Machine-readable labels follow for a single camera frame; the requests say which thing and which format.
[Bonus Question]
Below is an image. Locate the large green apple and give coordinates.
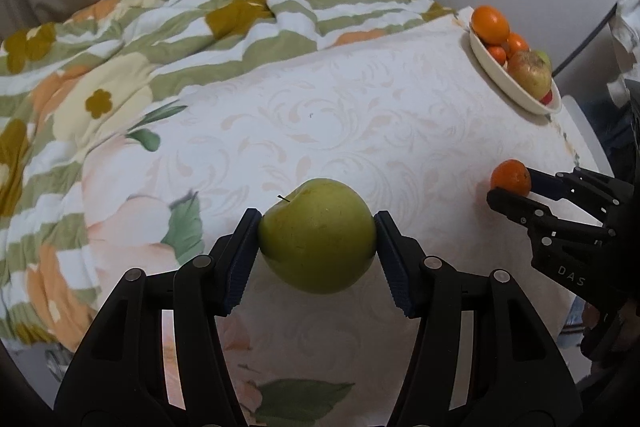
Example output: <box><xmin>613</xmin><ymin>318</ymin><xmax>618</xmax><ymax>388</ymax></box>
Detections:
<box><xmin>257</xmin><ymin>178</ymin><xmax>378</xmax><ymax>295</ymax></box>

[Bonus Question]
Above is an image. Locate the dark blue cloth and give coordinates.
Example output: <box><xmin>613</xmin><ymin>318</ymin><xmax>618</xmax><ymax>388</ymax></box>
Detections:
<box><xmin>582</xmin><ymin>79</ymin><xmax>640</xmax><ymax>188</ymax></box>

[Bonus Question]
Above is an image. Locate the cream plate with yellow print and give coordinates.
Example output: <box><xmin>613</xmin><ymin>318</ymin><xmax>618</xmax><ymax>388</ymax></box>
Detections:
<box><xmin>467</xmin><ymin>21</ymin><xmax>562</xmax><ymax>116</ymax></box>

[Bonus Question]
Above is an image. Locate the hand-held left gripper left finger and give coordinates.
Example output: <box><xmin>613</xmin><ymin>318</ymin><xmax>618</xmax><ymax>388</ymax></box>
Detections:
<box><xmin>52</xmin><ymin>208</ymin><xmax>263</xmax><ymax>427</ymax></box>

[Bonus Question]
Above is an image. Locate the red yellow apple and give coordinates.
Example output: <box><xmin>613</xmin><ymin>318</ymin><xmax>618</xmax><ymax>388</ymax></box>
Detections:
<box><xmin>506</xmin><ymin>50</ymin><xmax>553</xmax><ymax>100</ymax></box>

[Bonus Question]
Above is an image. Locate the green striped floral quilt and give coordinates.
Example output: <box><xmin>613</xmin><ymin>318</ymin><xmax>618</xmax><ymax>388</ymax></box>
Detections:
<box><xmin>0</xmin><ymin>0</ymin><xmax>458</xmax><ymax>349</ymax></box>

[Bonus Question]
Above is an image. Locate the white mattress edge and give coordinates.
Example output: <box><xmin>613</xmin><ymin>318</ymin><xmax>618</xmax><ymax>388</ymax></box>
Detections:
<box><xmin>557</xmin><ymin>94</ymin><xmax>613</xmax><ymax>172</ymax></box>

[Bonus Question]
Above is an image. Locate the white patterned cloth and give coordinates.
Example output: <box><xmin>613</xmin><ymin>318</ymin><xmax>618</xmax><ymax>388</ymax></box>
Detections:
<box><xmin>612</xmin><ymin>0</ymin><xmax>640</xmax><ymax>82</ymax></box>

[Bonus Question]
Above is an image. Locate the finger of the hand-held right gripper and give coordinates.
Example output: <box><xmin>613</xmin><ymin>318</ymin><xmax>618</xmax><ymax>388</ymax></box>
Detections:
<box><xmin>527</xmin><ymin>166</ymin><xmax>625</xmax><ymax>208</ymax></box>
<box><xmin>486</xmin><ymin>187</ymin><xmax>617</xmax><ymax>240</ymax></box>

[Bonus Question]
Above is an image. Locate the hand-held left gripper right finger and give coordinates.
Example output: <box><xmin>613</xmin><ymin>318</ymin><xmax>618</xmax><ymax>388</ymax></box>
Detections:
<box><xmin>372</xmin><ymin>210</ymin><xmax>582</xmax><ymax>427</ymax></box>

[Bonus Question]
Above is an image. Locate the white floral bed sheet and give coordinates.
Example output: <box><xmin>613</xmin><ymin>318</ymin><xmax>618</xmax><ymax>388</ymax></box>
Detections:
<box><xmin>80</xmin><ymin>6</ymin><xmax>608</xmax><ymax>427</ymax></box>

